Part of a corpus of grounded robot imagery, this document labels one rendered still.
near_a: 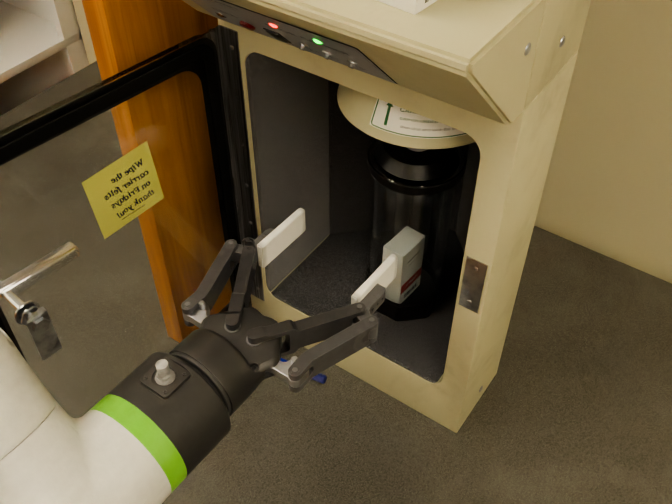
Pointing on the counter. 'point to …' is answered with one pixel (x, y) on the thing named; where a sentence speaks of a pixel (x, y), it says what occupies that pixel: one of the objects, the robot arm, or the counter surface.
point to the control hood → (432, 45)
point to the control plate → (294, 36)
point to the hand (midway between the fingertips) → (336, 251)
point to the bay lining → (318, 162)
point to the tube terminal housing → (476, 240)
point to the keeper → (472, 284)
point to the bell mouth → (397, 123)
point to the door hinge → (238, 137)
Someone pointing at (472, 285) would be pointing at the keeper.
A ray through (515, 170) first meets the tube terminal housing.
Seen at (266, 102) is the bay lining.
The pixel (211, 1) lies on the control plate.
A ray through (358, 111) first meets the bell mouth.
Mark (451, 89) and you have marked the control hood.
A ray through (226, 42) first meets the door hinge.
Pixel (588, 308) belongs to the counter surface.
